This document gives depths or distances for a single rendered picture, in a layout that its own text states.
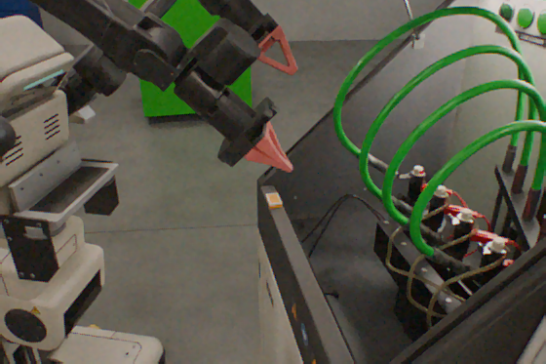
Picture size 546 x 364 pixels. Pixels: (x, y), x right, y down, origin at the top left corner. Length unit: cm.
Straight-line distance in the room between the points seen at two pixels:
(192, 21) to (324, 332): 339
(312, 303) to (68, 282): 62
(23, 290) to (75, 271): 13
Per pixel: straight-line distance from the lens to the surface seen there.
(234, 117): 64
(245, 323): 215
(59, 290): 122
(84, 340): 183
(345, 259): 116
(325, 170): 123
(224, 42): 60
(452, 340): 69
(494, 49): 82
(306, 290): 89
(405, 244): 97
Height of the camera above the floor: 155
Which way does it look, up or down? 27 degrees down
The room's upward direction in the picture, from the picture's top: straight up
